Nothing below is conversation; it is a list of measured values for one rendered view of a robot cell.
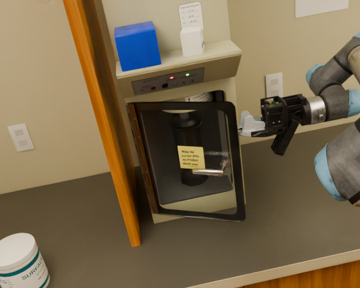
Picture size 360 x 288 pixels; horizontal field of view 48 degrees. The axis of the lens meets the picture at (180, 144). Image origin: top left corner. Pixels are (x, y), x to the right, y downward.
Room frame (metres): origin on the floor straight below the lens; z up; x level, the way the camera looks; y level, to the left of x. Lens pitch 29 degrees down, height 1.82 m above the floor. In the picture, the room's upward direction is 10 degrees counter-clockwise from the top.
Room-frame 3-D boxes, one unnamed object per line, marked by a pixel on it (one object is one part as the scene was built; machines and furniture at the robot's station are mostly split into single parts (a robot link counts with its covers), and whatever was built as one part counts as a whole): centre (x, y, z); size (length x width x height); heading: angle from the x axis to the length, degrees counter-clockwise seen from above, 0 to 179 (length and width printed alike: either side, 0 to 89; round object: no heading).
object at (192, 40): (1.04, -0.08, 1.54); 0.05 x 0.05 x 0.06; 77
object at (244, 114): (1.01, -0.19, 1.30); 0.09 x 0.03 x 0.06; 93
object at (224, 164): (0.96, -0.07, 1.20); 0.10 x 0.05 x 0.03; 67
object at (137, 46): (1.03, 0.06, 1.56); 0.10 x 0.10 x 0.09; 3
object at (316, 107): (1.00, -0.38, 1.30); 0.08 x 0.05 x 0.08; 3
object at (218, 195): (1.02, -0.02, 1.19); 0.30 x 0.01 x 0.40; 67
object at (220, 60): (1.04, -0.03, 1.46); 0.32 x 0.12 x 0.10; 93
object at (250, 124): (0.98, -0.19, 1.30); 0.09 x 0.03 x 0.06; 93
